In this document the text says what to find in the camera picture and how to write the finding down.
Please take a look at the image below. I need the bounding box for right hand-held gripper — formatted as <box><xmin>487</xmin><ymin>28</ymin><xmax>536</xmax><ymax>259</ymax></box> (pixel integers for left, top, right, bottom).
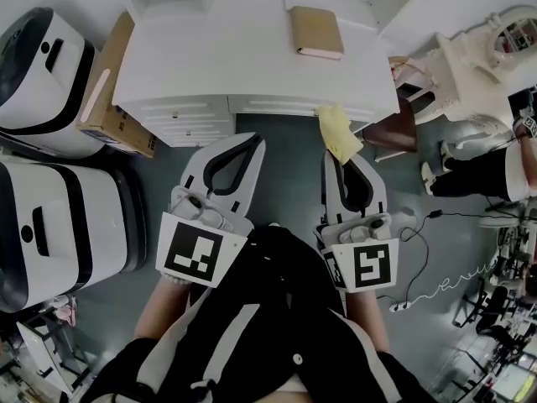
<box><xmin>314</xmin><ymin>149</ymin><xmax>400</xmax><ymax>294</ymax></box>

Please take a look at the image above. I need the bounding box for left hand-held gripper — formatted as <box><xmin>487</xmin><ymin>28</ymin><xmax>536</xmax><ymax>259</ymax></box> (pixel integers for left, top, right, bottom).
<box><xmin>155</xmin><ymin>131</ymin><xmax>268</xmax><ymax>289</ymax></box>

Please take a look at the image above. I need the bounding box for yellow cloth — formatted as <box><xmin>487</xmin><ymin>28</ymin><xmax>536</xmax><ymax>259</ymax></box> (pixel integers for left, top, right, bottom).
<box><xmin>314</xmin><ymin>102</ymin><xmax>364</xmax><ymax>166</ymax></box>

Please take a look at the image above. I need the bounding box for brown notebook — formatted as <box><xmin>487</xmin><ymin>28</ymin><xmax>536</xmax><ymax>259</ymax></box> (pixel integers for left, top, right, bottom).
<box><xmin>288</xmin><ymin>5</ymin><xmax>346</xmax><ymax>61</ymax></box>

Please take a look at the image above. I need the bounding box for person's left forearm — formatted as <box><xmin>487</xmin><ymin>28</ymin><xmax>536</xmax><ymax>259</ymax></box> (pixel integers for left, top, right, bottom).
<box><xmin>133</xmin><ymin>277</ymin><xmax>192</xmax><ymax>348</ymax></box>

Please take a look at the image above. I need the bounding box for person's right forearm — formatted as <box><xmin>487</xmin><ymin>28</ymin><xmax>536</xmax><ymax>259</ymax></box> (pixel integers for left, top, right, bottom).
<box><xmin>343</xmin><ymin>287</ymin><xmax>391</xmax><ymax>354</ymax></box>

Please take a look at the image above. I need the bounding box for brown wooden stool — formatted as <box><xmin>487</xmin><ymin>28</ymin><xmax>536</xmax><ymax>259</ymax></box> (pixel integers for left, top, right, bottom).
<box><xmin>362</xmin><ymin>84</ymin><xmax>420</xmax><ymax>163</ymax></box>

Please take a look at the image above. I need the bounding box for white desk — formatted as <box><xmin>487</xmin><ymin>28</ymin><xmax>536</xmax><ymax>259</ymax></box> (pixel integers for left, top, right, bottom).
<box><xmin>111</xmin><ymin>0</ymin><xmax>402</xmax><ymax>149</ymax></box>

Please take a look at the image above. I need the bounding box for cream ornate chair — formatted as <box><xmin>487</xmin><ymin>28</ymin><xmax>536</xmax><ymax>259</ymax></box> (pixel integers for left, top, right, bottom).
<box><xmin>388</xmin><ymin>55</ymin><xmax>441</xmax><ymax>100</ymax></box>

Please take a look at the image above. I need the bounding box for person in black shirt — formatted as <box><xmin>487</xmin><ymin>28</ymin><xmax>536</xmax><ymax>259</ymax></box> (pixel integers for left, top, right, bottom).
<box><xmin>77</xmin><ymin>224</ymin><xmax>437</xmax><ymax>403</ymax></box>

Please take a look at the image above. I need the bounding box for white ornate vanity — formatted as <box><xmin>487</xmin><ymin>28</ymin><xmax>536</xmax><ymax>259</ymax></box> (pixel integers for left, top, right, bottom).
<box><xmin>413</xmin><ymin>4</ymin><xmax>537</xmax><ymax>142</ymax></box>

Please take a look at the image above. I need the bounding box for cardboard box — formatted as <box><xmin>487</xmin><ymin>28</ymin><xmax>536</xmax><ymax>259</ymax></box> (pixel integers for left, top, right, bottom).
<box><xmin>75</xmin><ymin>10</ymin><xmax>159</xmax><ymax>159</ymax></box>

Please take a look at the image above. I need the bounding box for white black robot machine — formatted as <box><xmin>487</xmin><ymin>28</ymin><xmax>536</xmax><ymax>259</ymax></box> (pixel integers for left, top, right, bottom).
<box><xmin>0</xmin><ymin>160</ymin><xmax>149</xmax><ymax>314</ymax></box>
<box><xmin>0</xmin><ymin>6</ymin><xmax>106</xmax><ymax>161</ymax></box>

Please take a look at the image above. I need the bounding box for black office chair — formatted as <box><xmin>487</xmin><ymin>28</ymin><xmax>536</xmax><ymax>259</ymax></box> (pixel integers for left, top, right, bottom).
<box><xmin>455</xmin><ymin>285</ymin><xmax>529</xmax><ymax>343</ymax></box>

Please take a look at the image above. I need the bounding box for oval white-framed mirror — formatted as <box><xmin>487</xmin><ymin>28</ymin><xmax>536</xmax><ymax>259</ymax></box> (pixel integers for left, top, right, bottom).
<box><xmin>486</xmin><ymin>6</ymin><xmax>537</xmax><ymax>71</ymax></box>

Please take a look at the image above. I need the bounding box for black floor cable with adapter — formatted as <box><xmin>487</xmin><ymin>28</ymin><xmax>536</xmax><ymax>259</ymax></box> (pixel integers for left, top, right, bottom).
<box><xmin>398</xmin><ymin>209</ymin><xmax>490</xmax><ymax>310</ymax></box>

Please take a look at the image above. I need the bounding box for white bead bracelet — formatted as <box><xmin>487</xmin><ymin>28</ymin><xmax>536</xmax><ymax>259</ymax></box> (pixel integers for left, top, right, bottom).
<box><xmin>161</xmin><ymin>273</ymin><xmax>192</xmax><ymax>288</ymax></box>

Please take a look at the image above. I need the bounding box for white coiled cable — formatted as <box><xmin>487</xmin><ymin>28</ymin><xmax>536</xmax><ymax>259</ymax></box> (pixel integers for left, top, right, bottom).
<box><xmin>409</xmin><ymin>262</ymin><xmax>498</xmax><ymax>306</ymax></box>

